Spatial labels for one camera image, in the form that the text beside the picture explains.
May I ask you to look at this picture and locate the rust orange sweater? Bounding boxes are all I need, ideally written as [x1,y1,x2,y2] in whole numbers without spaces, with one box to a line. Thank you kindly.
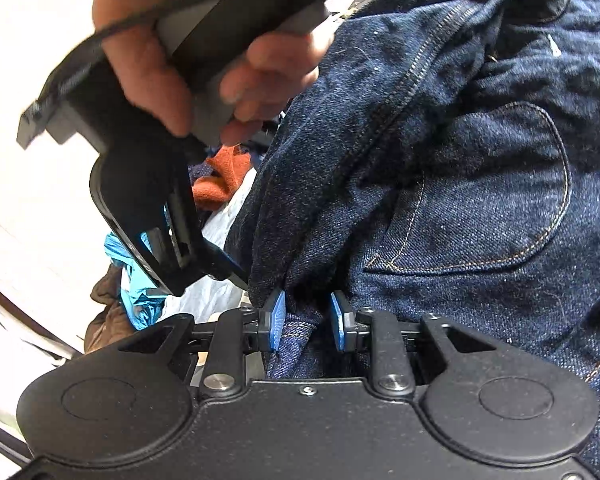
[191,144,253,213]

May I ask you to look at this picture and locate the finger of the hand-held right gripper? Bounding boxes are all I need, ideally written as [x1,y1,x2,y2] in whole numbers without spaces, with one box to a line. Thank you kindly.
[200,237,253,291]

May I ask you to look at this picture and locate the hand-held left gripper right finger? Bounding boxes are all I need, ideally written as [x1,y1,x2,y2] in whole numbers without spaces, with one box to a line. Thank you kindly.
[330,291,498,395]

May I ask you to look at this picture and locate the person's right hand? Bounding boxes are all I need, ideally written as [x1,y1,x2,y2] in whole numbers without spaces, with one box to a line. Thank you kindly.
[91,0,338,147]

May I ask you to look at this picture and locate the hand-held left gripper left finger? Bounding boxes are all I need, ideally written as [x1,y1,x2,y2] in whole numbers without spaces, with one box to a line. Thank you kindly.
[115,289,287,395]

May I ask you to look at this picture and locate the dark blue denim jacket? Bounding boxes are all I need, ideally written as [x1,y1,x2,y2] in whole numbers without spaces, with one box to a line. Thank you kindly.
[225,0,600,480]

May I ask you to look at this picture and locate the brown puffer coat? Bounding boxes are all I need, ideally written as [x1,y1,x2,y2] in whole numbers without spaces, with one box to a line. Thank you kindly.
[84,265,136,356]

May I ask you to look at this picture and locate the bright blue jacket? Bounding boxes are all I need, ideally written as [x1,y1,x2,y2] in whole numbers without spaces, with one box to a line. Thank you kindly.
[102,230,181,331]

